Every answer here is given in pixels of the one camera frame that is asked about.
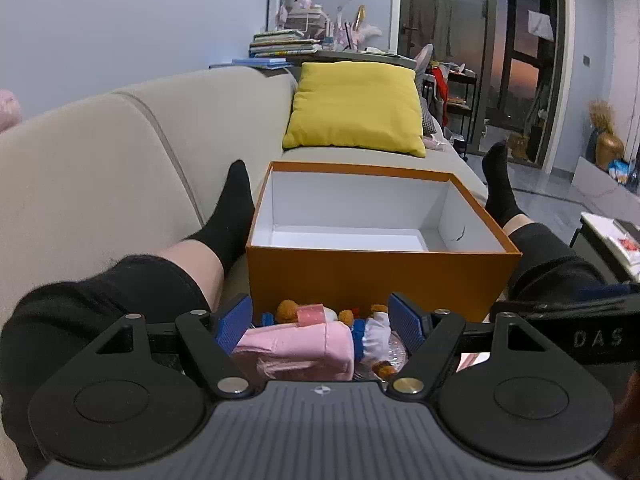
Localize person's left leg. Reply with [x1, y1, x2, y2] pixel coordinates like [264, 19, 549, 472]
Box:
[0, 160, 256, 480]

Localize beige sofa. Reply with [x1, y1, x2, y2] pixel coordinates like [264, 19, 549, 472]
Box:
[0, 62, 501, 480]

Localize white low cabinet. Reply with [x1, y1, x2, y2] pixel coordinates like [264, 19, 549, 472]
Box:
[570, 156, 640, 221]

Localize yellow pillow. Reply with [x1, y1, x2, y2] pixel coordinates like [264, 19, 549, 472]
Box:
[281, 61, 427, 158]

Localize blue notebook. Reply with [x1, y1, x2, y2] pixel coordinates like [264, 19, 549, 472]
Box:
[209, 57, 296, 69]

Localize red garment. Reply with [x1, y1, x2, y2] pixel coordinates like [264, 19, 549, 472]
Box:
[431, 66, 451, 106]

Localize person's right leg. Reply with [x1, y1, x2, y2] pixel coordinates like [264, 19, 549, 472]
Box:
[481, 141, 623, 311]

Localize orange cardboard box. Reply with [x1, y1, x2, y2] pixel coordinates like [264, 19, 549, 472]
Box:
[245, 160, 523, 326]

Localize black metal cart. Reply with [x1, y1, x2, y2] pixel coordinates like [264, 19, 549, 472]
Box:
[440, 67, 478, 158]

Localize pink plush toy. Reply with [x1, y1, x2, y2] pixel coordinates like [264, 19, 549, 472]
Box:
[0, 89, 23, 133]

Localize white hanging cloth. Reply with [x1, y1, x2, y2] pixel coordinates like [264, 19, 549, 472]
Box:
[527, 9, 556, 41]

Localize pink feathery toy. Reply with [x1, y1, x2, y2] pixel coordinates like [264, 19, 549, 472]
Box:
[340, 22, 383, 51]

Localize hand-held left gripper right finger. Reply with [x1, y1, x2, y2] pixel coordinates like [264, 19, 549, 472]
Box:
[387, 291, 556, 402]

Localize brown boots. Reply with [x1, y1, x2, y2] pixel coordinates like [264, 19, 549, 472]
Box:
[506, 132, 532, 162]

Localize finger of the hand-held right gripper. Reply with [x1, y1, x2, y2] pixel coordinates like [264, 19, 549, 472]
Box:
[490, 283, 640, 323]

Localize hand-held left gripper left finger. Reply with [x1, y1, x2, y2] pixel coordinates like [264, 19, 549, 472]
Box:
[85, 292, 256, 401]

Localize stack of books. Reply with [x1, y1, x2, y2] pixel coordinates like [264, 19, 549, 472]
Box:
[249, 30, 321, 58]

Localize pink handheld gadget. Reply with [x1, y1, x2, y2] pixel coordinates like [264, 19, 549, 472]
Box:
[232, 319, 357, 382]

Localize dark glass balcony door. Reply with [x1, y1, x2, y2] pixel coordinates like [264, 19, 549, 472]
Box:
[399, 0, 571, 166]

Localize person's leg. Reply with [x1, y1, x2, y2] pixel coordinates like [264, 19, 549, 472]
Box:
[0, 160, 256, 480]
[481, 141, 623, 311]

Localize white desk organizer rack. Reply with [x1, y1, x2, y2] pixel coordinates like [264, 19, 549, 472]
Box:
[287, 7, 331, 41]

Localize red patterned packet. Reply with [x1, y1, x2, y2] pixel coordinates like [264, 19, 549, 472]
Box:
[617, 232, 640, 266]

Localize colourful snack packet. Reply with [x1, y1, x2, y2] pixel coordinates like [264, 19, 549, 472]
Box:
[607, 159, 636, 183]

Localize gold vase with dried flowers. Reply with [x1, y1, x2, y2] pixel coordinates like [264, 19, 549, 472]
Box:
[589, 100, 626, 171]

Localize white side table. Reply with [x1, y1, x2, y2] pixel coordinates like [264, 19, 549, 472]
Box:
[570, 211, 640, 286]

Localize grey desk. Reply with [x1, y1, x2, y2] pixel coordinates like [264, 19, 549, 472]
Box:
[295, 49, 417, 70]

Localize brown teddy bear doll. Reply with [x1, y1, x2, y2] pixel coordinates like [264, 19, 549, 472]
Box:
[274, 299, 401, 380]

